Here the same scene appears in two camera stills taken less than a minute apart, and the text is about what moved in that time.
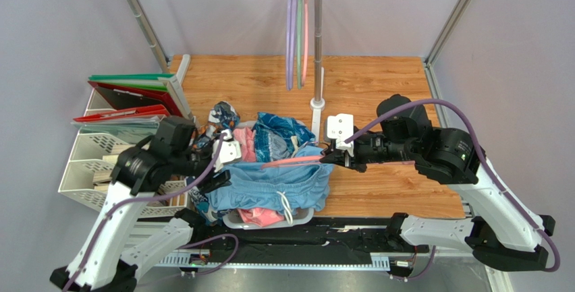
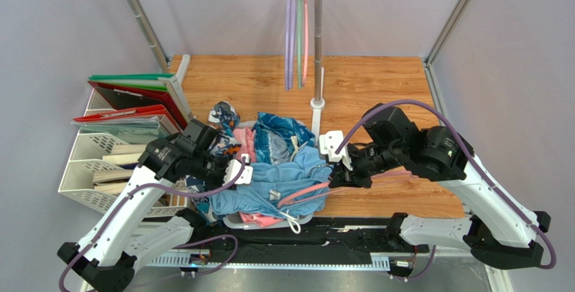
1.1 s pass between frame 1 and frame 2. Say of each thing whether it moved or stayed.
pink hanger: moved
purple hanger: stayed
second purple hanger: stayed
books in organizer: stayed
